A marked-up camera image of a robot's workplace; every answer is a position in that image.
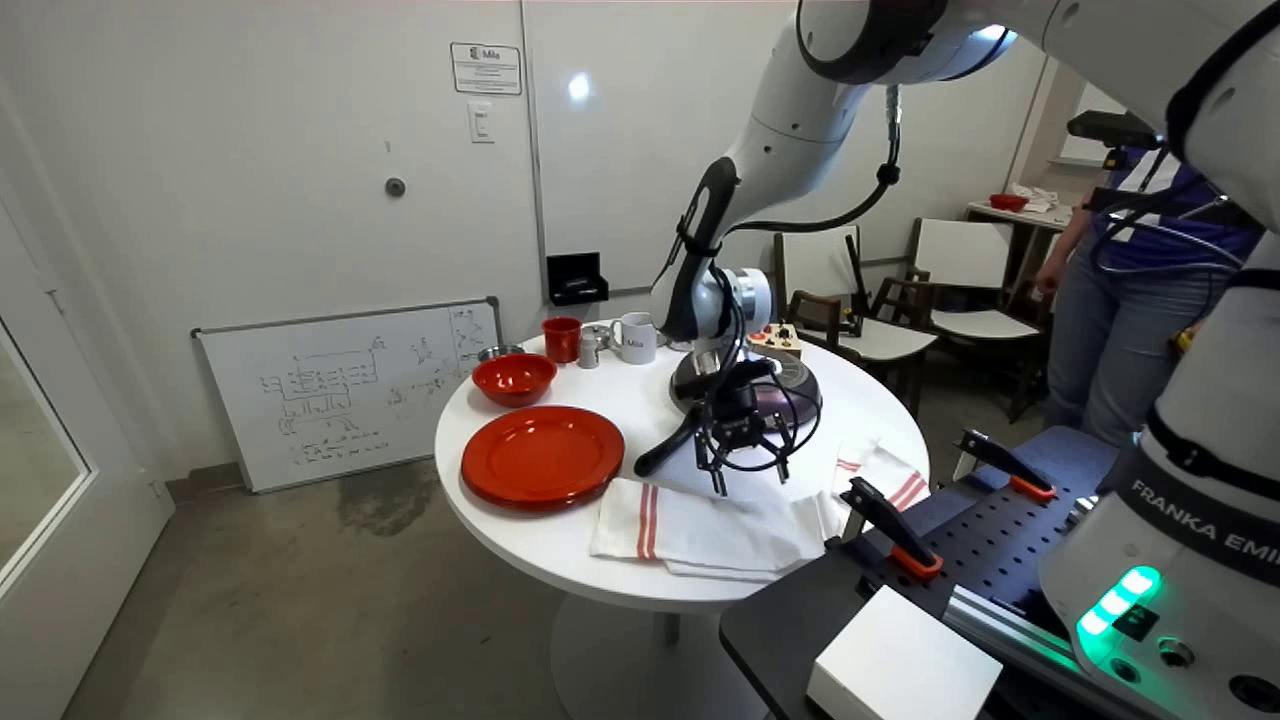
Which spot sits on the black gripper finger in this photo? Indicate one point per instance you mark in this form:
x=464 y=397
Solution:
x=780 y=450
x=713 y=462

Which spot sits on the aluminium rail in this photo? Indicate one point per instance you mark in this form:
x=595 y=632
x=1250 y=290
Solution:
x=1005 y=624

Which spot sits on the red plate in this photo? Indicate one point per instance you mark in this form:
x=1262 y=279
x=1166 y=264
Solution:
x=541 y=457

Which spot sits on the white mug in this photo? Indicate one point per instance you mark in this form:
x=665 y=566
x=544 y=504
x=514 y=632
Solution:
x=634 y=337

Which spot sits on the red bowl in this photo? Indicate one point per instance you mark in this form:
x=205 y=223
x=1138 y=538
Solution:
x=514 y=383

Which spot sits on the white box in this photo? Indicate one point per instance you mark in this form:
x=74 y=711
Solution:
x=901 y=661

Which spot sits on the small wall label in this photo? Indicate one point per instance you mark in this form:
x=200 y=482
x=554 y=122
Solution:
x=483 y=125

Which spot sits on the small red desk object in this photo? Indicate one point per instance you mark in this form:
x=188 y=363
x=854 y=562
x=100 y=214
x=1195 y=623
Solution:
x=1009 y=203

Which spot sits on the white door with glass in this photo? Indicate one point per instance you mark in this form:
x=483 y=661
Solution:
x=83 y=600

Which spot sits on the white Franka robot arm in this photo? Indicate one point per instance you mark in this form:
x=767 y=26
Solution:
x=803 y=122

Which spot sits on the black clamp with orange tip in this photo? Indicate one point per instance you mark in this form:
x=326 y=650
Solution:
x=1005 y=462
x=885 y=525

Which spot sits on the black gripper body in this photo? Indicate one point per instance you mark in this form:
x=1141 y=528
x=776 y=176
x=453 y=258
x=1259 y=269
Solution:
x=745 y=416

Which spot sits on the black wall tray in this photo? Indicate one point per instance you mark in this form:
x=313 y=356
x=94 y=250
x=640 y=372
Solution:
x=576 y=282

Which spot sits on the round wall knob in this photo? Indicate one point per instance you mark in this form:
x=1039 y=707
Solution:
x=394 y=188

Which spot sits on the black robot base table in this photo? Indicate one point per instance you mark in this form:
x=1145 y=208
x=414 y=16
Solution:
x=987 y=542

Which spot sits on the orange handheld device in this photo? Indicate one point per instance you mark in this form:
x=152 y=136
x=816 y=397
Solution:
x=1186 y=342

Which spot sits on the red mug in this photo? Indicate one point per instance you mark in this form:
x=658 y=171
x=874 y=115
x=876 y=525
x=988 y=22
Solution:
x=561 y=342

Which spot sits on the white towel with red stripes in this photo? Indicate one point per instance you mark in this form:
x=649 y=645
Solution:
x=723 y=525

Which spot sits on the paper wall notice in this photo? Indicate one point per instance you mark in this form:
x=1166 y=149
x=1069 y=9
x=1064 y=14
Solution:
x=484 y=70

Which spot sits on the small leaning whiteboard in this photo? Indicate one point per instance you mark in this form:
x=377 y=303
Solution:
x=344 y=392

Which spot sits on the dark chair with white seat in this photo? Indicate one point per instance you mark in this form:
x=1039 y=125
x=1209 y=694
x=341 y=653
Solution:
x=888 y=342

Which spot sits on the person in blue shirt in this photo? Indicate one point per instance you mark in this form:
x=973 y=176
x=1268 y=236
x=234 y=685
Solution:
x=1134 y=294

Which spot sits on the wooden toy board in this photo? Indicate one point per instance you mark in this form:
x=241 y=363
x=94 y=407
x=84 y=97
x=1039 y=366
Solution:
x=776 y=337

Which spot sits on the person hand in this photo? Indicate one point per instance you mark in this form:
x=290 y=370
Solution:
x=1051 y=282

